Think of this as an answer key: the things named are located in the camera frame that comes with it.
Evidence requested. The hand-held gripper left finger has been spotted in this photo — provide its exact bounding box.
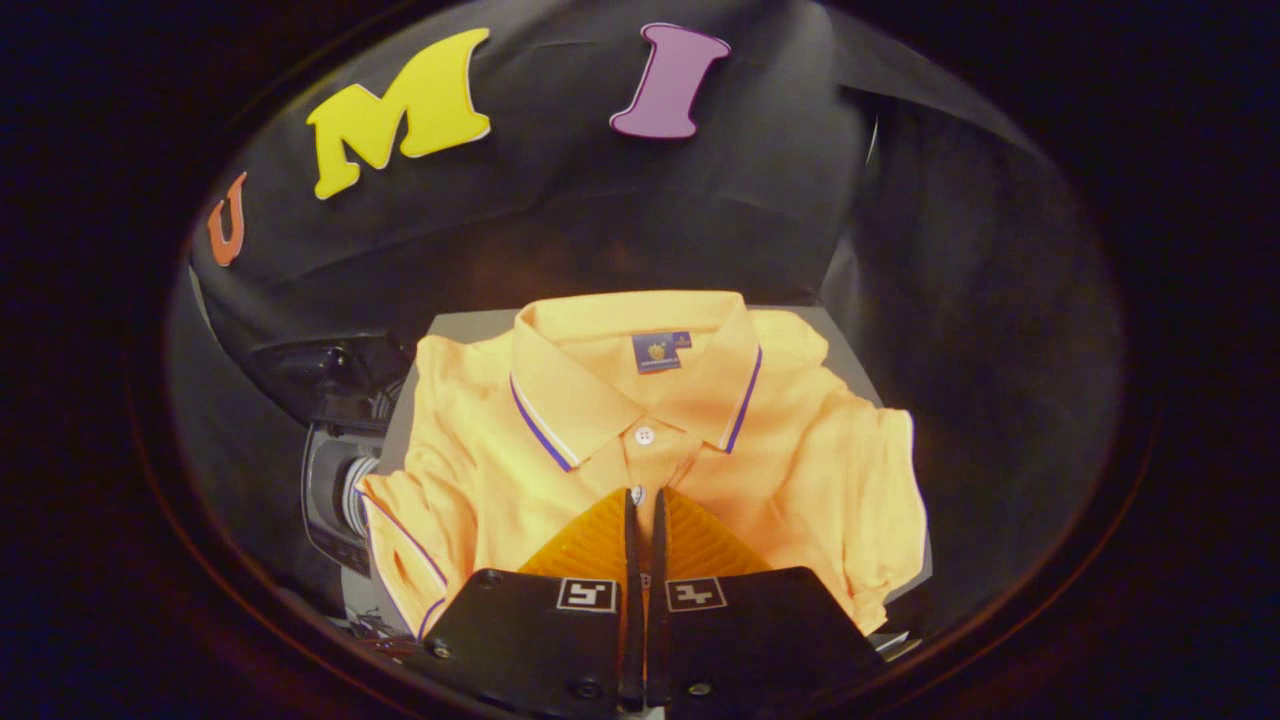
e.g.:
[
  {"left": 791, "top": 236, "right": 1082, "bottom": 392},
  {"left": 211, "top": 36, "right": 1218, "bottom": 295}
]
[{"left": 405, "top": 487, "right": 642, "bottom": 716}]

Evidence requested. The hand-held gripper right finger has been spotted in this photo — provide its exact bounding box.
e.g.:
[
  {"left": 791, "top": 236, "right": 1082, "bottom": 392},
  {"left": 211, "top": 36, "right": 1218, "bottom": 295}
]
[{"left": 645, "top": 487, "right": 886, "bottom": 716}]

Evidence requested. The beige cabinet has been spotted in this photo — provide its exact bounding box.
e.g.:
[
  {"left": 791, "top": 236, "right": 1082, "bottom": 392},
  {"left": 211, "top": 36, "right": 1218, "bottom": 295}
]
[{"left": 375, "top": 305, "right": 936, "bottom": 606}]

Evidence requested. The black backdrop cloth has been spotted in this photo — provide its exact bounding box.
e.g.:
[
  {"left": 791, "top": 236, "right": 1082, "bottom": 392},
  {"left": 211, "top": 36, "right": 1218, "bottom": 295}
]
[{"left": 165, "top": 0, "right": 1126, "bottom": 641}]

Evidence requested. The orange polo shirt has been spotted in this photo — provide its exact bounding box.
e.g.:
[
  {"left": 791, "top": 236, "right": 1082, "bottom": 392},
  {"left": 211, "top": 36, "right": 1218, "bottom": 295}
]
[{"left": 355, "top": 290, "right": 929, "bottom": 641}]

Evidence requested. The dark glass washing machine lid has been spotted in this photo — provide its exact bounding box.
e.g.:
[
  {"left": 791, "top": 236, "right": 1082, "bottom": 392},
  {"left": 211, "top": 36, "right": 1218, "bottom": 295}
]
[{"left": 245, "top": 333, "right": 416, "bottom": 426}]

